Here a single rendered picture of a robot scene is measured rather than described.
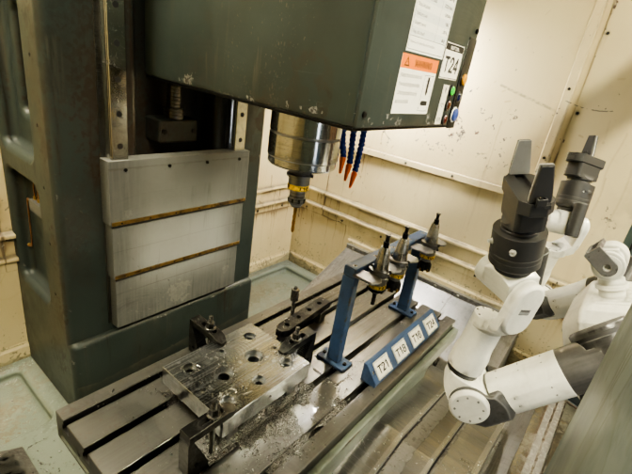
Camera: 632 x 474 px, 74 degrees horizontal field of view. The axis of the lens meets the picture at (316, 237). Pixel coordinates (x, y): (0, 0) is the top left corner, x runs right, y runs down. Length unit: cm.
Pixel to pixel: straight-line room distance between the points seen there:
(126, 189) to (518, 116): 137
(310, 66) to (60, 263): 84
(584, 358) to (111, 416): 100
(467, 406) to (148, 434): 70
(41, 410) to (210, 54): 121
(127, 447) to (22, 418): 64
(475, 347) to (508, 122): 108
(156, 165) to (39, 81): 32
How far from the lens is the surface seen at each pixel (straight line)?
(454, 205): 188
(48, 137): 117
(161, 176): 126
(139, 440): 109
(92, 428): 114
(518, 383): 94
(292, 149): 88
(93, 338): 143
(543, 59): 178
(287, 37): 83
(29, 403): 171
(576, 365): 92
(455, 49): 102
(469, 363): 91
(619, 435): 30
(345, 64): 74
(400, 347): 137
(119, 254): 128
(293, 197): 97
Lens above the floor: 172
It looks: 23 degrees down
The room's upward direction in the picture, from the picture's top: 9 degrees clockwise
